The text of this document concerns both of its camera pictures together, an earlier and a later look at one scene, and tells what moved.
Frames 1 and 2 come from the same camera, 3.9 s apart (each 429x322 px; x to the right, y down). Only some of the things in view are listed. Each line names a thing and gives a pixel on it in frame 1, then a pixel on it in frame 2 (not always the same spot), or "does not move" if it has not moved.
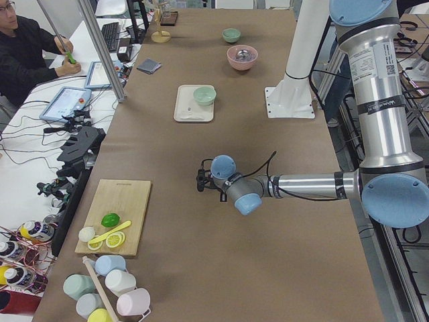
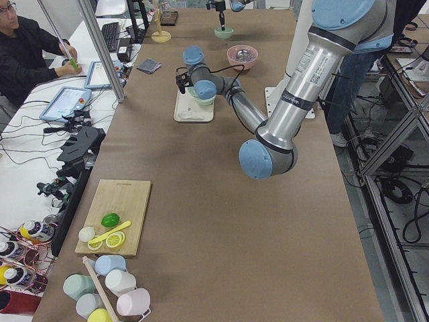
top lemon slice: [115, 239] does not move
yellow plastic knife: [124, 225] does not move
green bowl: [231, 35] → [223, 34]
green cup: [76, 286] does not move
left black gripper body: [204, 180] → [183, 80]
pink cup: [133, 302] does not move
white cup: [119, 282] does not move
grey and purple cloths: [149, 66] does not move
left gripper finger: [200, 183] → [181, 86]
